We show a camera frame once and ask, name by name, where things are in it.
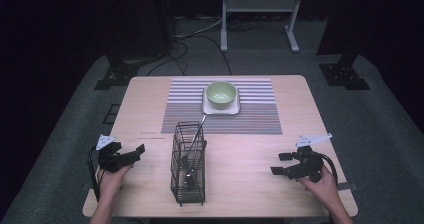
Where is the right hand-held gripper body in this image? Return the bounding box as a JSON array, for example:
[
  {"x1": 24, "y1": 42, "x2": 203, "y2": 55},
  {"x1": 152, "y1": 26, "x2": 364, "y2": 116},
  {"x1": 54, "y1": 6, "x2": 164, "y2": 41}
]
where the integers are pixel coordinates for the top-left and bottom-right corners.
[{"x1": 286, "y1": 133, "x2": 333, "y2": 184}]

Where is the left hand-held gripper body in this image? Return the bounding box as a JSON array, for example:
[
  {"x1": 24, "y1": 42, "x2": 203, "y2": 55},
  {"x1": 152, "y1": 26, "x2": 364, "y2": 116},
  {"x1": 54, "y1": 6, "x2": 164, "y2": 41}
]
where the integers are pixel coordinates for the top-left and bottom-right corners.
[{"x1": 95, "y1": 134, "x2": 135, "y2": 174}]

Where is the person's left hand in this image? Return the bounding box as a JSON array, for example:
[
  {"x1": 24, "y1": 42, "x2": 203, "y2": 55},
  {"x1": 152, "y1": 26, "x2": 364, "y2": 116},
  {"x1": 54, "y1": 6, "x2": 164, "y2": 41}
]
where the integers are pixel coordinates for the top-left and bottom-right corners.
[{"x1": 97, "y1": 164, "x2": 133, "y2": 202}]

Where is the person's right hand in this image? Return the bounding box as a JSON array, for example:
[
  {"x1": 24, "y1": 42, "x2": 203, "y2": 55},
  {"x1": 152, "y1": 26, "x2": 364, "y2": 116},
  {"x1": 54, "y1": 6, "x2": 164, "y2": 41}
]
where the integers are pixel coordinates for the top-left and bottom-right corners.
[{"x1": 298, "y1": 166, "x2": 341, "y2": 210}]

